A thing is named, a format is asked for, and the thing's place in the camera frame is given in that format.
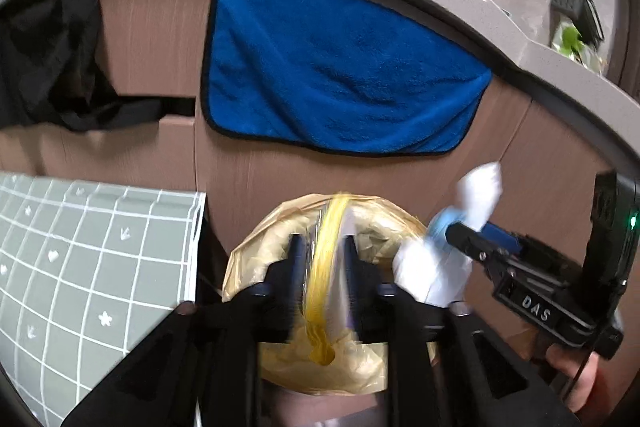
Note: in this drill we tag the person's right hand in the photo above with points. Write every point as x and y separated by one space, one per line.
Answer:
585 382

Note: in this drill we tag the green grid tablecloth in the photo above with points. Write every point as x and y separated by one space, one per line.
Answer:
75 267

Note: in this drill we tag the bin with yellow plastic bag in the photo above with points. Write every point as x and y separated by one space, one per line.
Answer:
260 237

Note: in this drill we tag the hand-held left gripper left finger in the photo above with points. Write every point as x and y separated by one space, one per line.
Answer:
295 277

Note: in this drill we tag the black fabric bag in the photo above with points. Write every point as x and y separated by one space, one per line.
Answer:
45 57

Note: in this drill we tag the green plastic bags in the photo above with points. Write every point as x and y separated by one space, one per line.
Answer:
570 37

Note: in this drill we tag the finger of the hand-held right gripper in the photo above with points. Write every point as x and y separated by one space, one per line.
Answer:
465 239
505 239

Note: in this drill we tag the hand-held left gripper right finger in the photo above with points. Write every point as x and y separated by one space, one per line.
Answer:
356 277

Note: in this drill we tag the blue towel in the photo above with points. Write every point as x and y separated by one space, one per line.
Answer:
340 72

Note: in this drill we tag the brown wooden cabinet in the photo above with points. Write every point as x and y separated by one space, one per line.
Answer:
150 32

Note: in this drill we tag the yellow pink snack wrapper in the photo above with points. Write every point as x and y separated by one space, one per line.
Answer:
325 267

